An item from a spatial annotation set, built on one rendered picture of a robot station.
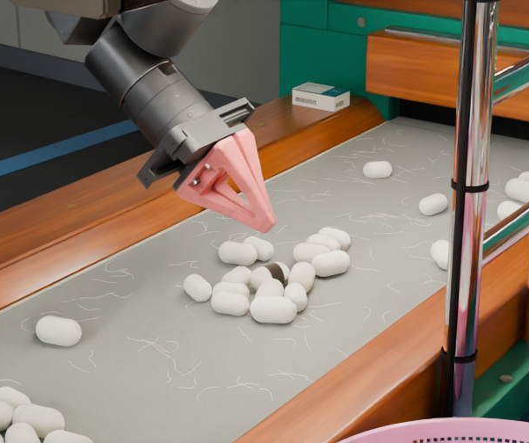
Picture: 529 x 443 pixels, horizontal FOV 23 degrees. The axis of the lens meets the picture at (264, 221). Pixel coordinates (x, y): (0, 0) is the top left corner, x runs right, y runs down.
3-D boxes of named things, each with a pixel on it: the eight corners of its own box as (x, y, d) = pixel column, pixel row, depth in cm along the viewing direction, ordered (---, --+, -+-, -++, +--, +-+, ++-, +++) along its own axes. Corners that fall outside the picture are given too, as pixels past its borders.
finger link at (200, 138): (309, 193, 102) (234, 107, 103) (259, 221, 96) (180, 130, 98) (264, 243, 106) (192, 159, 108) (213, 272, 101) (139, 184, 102)
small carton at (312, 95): (292, 104, 153) (292, 88, 153) (307, 98, 156) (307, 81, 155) (334, 112, 150) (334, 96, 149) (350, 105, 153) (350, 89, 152)
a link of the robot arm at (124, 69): (110, 50, 110) (65, 65, 105) (148, -5, 105) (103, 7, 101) (161, 110, 109) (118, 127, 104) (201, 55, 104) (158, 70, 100)
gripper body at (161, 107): (262, 112, 105) (205, 47, 107) (187, 144, 98) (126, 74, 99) (221, 161, 109) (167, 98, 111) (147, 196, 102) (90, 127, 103)
